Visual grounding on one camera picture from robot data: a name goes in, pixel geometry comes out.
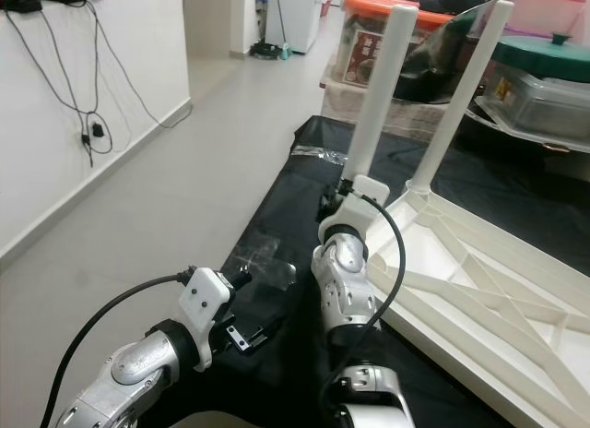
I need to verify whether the white plastic table top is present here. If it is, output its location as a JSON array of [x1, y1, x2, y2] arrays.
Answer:
[[318, 181, 590, 428]]

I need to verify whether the orange lidded clear bin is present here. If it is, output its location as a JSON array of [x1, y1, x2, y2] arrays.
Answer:
[[336, 0, 462, 88]]

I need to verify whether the black floor mop head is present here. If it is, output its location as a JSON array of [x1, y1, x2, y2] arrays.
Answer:
[[251, 42, 294, 62]]

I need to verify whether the black round basin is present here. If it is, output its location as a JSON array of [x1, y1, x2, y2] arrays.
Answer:
[[461, 105, 590, 157]]

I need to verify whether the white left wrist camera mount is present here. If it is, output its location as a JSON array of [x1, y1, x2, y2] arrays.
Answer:
[[183, 267, 234, 369]]

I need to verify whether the clear tape cross patch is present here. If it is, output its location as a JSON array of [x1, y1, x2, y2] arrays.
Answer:
[[235, 234, 296, 291]]

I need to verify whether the black wall cable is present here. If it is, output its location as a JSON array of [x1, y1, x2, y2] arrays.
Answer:
[[9, 4, 193, 166]]

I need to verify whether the clear tape strip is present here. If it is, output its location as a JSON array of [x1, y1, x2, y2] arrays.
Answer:
[[290, 147, 349, 166]]

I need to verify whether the white fridge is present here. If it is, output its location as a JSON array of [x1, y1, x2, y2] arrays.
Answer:
[[272, 0, 328, 55]]

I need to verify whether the beige cloth covered crate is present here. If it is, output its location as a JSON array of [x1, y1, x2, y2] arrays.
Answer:
[[321, 77, 462, 138]]

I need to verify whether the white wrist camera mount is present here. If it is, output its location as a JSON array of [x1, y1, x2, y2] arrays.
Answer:
[[183, 267, 234, 369], [332, 176, 391, 244]]

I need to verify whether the red patterned box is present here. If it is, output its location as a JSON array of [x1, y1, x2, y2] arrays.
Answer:
[[341, 27, 384, 86]]

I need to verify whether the pink plastic storage box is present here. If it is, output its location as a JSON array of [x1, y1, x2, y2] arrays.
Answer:
[[512, 0, 590, 40]]

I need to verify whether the black tablecloth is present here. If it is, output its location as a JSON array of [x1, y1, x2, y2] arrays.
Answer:
[[157, 114, 590, 428]]

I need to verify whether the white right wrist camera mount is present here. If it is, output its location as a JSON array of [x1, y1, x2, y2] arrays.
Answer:
[[332, 176, 391, 244]]

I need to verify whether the clear plastic storage box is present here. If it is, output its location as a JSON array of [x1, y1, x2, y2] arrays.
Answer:
[[484, 64, 590, 141]]

